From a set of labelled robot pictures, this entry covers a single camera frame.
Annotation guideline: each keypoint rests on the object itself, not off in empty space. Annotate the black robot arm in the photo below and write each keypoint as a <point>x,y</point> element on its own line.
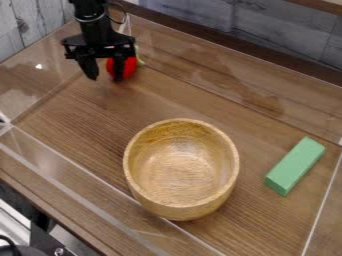
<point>88,12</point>

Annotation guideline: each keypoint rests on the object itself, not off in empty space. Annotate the black metal mount base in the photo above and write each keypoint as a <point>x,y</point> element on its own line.
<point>40,238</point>

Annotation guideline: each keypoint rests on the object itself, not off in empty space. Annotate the red plush strawberry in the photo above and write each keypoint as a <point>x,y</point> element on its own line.
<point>132,62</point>

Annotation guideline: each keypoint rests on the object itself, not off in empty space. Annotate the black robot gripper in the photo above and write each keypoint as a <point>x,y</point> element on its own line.
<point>99,42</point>

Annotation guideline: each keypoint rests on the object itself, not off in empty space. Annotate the clear acrylic corner bracket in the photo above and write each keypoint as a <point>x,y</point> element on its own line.
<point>124,27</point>

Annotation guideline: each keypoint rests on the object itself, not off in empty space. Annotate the wooden bowl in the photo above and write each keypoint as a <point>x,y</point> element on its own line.
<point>180,165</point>

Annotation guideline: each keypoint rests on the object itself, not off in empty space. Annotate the clear acrylic tray wall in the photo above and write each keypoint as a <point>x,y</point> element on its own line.
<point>70,125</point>

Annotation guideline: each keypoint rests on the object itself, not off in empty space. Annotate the green rectangular block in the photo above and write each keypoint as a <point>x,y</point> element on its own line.
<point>291,168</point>

